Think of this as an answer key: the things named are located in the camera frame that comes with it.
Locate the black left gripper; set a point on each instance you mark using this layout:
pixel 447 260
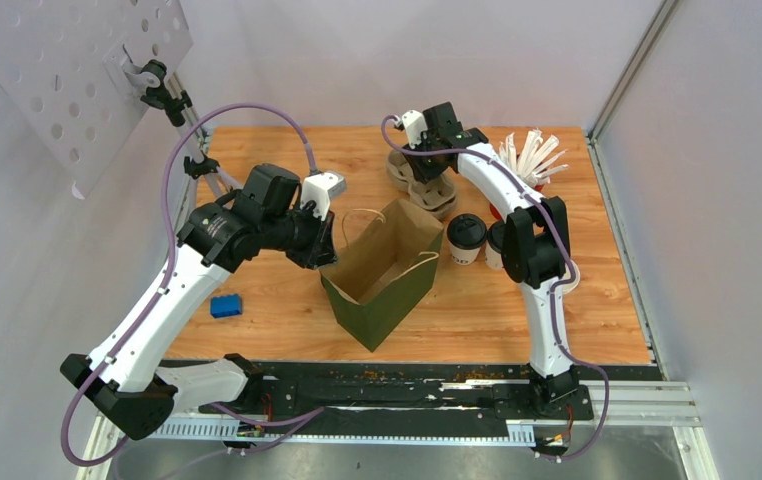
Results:
pixel 322 251

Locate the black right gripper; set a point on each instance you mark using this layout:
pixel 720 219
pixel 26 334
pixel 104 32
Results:
pixel 426 174

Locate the green paper bag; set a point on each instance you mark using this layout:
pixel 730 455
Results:
pixel 383 274

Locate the cardboard cup carrier stack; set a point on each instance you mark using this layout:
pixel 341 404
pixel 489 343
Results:
pixel 438 196

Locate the black coffee cup lid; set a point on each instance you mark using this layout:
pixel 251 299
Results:
pixel 467 231

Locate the white paper coffee cup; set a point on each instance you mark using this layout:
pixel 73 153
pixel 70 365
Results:
pixel 464 256

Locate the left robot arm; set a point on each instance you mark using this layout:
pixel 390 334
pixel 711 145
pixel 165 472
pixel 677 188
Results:
pixel 123 376

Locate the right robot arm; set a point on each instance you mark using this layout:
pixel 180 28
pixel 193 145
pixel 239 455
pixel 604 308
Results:
pixel 535 249

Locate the wrapped white straws bundle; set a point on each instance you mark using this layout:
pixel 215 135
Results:
pixel 537 161

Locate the blue toy brick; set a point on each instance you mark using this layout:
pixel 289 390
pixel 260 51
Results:
pixel 226 306

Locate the white paper cup stack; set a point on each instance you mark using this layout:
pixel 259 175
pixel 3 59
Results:
pixel 571 278

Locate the white tripod stand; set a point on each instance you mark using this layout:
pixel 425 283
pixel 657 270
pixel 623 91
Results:
pixel 164 92

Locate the white perforated board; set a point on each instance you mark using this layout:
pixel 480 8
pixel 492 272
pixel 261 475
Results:
pixel 77 70

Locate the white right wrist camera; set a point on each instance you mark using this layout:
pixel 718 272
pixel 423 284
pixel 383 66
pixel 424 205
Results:
pixel 413 124

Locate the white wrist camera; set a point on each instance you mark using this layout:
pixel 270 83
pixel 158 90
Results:
pixel 413 124
pixel 319 191

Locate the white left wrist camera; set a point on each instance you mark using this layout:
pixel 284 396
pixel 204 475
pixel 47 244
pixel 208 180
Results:
pixel 319 191

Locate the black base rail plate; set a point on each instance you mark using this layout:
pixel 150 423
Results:
pixel 408 399

